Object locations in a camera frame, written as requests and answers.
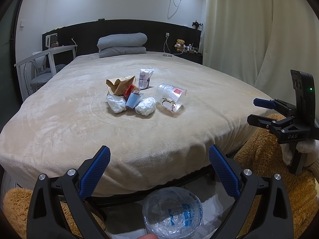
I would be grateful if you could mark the white paper packet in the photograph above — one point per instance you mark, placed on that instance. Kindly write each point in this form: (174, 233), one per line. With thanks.
(144, 78)

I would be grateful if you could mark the cream curtain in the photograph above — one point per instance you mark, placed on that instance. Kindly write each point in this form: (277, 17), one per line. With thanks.
(260, 41)

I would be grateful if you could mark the white tissue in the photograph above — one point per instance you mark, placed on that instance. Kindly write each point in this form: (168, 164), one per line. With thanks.
(116, 103)
(146, 106)

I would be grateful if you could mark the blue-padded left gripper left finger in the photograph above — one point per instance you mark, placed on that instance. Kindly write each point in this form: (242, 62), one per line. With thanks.
(46, 218)

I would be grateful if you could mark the right hand white glove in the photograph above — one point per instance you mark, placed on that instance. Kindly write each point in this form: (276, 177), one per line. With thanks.
(302, 151)

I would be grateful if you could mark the left hand bare skin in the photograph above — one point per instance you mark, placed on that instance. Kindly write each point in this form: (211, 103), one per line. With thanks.
(148, 236)

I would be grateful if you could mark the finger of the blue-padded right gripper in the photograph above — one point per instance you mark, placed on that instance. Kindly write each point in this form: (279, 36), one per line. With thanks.
(282, 107)
(265, 122)

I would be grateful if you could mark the small teddy bear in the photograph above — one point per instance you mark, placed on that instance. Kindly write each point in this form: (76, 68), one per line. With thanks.
(180, 45)

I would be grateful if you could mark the white chair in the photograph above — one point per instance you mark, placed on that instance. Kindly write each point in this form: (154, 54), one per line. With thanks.
(36, 74)

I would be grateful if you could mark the brown paper bag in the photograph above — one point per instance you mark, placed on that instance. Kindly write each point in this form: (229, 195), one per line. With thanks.
(118, 86)

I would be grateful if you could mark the red snack wrapper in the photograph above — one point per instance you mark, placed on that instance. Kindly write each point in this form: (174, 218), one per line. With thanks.
(131, 89)

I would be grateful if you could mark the black plant figurine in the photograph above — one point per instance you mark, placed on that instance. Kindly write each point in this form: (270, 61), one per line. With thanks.
(196, 25)

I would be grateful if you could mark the brown fluffy rug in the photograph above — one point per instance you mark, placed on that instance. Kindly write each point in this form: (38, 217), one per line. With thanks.
(261, 153)

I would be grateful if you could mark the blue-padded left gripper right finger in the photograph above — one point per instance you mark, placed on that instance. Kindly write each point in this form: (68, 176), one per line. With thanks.
(273, 218)

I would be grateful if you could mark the clear plastic cup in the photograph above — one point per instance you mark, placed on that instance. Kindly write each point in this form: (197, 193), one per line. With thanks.
(170, 97)

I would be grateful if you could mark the beige plush bed blanket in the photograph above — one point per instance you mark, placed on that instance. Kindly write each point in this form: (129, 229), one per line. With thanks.
(68, 120)

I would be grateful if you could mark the trash bin with clear liner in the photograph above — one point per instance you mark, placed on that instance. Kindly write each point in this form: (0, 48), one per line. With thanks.
(193, 211)

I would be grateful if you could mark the black tracker camera right gripper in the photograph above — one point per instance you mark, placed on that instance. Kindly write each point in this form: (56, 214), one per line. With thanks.
(303, 84)

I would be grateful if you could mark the light blue wrapper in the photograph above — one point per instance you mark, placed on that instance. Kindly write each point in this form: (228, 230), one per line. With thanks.
(133, 100)

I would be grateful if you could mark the folded grey duvet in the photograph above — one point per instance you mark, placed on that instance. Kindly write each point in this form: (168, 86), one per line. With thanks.
(122, 44)

